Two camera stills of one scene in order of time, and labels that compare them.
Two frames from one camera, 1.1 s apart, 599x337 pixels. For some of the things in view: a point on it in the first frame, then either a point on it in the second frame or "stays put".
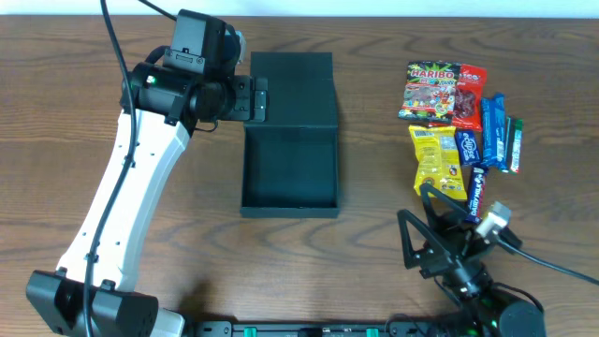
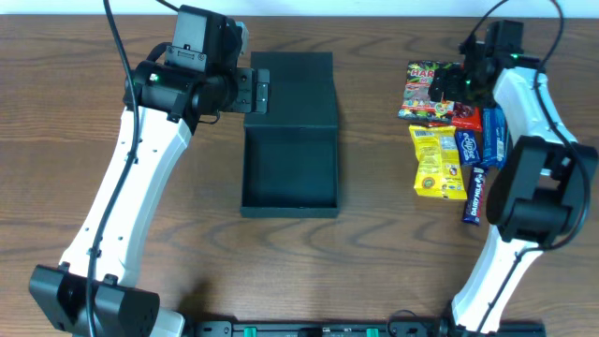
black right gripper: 449,256 → 445,83
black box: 289,162 stays put
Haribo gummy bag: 430,91 stays put
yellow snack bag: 438,159 stays put
